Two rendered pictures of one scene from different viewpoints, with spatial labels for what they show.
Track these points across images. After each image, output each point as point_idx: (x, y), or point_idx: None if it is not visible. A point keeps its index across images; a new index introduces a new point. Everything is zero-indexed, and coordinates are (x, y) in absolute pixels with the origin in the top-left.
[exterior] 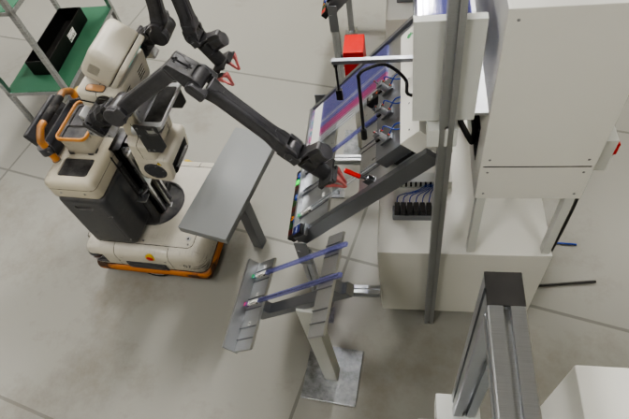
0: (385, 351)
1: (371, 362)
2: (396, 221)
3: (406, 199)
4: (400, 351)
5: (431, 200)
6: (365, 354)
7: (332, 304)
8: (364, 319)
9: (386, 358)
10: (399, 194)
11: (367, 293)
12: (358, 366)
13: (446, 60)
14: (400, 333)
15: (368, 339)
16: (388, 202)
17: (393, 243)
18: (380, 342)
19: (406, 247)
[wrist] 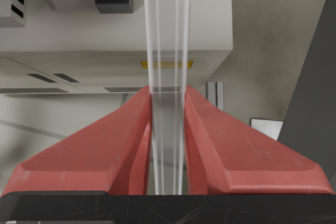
0: (247, 90)
1: (263, 107)
2: (135, 4)
3: None
4: (245, 70)
5: None
6: (254, 115)
7: (186, 166)
8: None
9: (256, 88)
10: None
11: (223, 103)
12: (271, 123)
13: None
14: (221, 71)
15: (232, 113)
16: (75, 25)
17: (205, 10)
18: (236, 96)
19: None
